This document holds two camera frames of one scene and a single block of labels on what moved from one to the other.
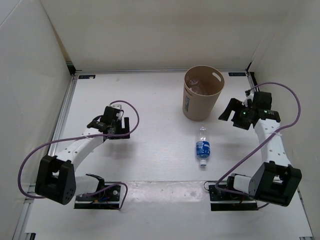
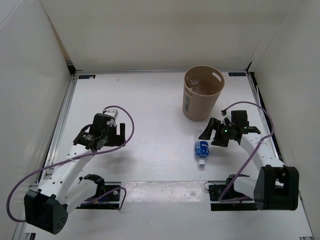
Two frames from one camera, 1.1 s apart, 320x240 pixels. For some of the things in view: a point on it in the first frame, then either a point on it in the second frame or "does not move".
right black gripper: (233, 105) to (214, 123)
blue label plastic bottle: (203, 148) does not move
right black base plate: (224, 200) does not move
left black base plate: (107, 198) does not move
